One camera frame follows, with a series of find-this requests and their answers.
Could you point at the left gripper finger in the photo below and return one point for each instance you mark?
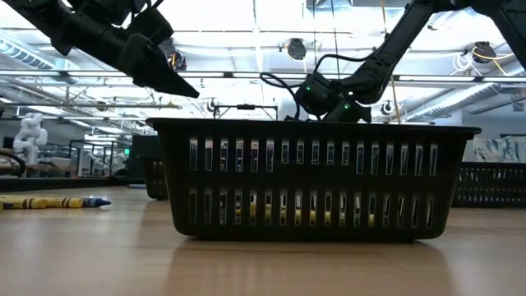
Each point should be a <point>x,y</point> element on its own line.
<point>172,82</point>

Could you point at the yellow crayon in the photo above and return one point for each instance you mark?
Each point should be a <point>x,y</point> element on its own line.
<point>24,196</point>
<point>298,218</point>
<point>20,203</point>
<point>57,202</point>

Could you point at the blue crayon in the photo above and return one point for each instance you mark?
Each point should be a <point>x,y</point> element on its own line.
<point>95,202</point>

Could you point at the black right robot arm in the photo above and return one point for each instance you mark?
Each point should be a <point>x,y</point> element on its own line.
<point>394,41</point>

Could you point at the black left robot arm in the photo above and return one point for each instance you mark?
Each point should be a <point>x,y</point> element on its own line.
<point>74,29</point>

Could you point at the grey ceiling pipe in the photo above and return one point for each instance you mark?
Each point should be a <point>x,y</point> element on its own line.
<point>82,105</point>

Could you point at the black cabinet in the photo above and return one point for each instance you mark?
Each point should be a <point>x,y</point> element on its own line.
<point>139,152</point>

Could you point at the white robot figure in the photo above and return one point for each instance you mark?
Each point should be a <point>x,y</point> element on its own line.
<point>29,127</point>

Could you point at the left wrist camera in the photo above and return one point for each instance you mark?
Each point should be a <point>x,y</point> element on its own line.
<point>152,24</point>

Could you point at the long ceiling light rail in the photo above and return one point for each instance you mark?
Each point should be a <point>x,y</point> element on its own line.
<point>246,75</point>

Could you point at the black stand frame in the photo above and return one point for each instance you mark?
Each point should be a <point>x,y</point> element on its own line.
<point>245,107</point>

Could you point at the black metal cage frame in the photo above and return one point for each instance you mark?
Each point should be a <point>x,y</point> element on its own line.
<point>94,141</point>

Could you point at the black table frame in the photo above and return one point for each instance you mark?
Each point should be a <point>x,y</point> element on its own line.
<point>61,184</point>

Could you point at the blue white wall picture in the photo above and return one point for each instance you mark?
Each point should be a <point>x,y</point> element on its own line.
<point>501,150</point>

